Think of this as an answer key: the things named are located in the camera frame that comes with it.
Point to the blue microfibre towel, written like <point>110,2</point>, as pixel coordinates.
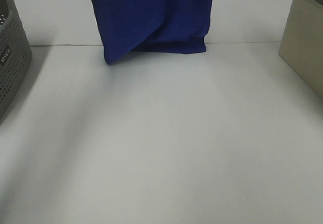
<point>171,26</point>

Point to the beige box with grey rim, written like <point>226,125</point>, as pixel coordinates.
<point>301,45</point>

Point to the grey perforated plastic basket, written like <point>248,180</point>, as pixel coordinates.
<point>16,53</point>

